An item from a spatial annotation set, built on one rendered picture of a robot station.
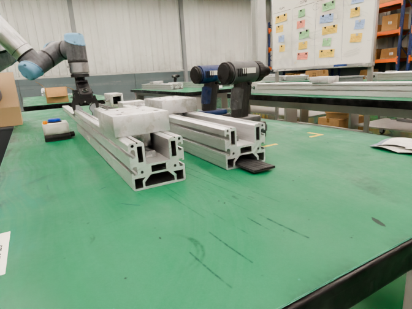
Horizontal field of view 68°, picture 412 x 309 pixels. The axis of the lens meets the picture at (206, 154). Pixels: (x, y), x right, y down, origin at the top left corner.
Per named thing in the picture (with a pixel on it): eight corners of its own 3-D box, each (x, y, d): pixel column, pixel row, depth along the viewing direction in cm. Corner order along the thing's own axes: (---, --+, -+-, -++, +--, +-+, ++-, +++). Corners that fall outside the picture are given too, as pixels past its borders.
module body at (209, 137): (125, 125, 130) (122, 105, 128) (148, 122, 135) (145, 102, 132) (226, 170, 62) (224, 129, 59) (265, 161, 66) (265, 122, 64)
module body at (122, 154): (77, 131, 121) (74, 110, 119) (103, 128, 126) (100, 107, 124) (133, 192, 53) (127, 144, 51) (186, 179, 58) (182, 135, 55)
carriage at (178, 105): (146, 119, 101) (143, 98, 99) (176, 115, 106) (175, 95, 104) (164, 124, 87) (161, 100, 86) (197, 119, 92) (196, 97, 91)
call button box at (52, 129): (44, 138, 109) (41, 121, 108) (73, 135, 114) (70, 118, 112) (45, 142, 102) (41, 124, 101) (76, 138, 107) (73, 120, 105)
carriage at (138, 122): (101, 139, 71) (96, 110, 69) (146, 132, 76) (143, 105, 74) (116, 152, 57) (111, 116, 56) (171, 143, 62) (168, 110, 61)
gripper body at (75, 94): (92, 102, 133) (87, 73, 130) (95, 103, 126) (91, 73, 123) (73, 103, 130) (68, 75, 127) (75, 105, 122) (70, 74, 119)
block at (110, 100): (104, 107, 223) (102, 94, 220) (119, 105, 228) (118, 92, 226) (108, 108, 214) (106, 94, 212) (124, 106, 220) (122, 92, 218)
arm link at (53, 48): (31, 51, 121) (49, 48, 116) (51, 38, 128) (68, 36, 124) (43, 68, 126) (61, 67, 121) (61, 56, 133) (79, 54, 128)
